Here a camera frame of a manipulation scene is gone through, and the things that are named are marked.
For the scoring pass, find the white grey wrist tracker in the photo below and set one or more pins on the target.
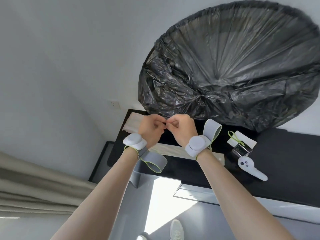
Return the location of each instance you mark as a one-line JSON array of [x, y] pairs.
[[133, 141], [197, 144]]

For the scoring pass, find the black plastic bag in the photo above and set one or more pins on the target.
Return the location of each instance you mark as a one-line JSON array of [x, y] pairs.
[[237, 72]]

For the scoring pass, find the person's left forearm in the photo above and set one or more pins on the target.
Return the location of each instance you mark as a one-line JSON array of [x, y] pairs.
[[100, 197]]

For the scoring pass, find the white paper card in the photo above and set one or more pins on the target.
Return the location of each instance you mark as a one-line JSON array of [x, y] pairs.
[[247, 141]]

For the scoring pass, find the white sneaker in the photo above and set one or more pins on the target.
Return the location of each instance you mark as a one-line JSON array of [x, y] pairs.
[[177, 231]]

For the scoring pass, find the person's right forearm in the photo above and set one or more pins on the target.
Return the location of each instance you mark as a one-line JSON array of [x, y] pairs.
[[232, 197]]

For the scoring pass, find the white handheld controller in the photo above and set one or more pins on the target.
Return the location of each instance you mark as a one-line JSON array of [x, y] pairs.
[[246, 163]]

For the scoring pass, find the person's left hand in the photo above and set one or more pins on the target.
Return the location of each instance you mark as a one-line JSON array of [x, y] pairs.
[[151, 131]]

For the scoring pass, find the white wall socket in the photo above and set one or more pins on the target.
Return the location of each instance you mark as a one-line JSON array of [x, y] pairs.
[[113, 104]]

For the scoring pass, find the person's right hand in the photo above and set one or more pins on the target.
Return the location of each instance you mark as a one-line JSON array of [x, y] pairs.
[[185, 128]]

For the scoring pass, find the black desk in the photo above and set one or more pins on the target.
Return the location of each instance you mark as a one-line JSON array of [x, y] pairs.
[[287, 159]]

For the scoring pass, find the folded white towel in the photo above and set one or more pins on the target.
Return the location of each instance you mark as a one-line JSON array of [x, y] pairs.
[[131, 122]]

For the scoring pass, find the beige curtain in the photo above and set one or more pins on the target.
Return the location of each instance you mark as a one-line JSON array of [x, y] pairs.
[[37, 192]]

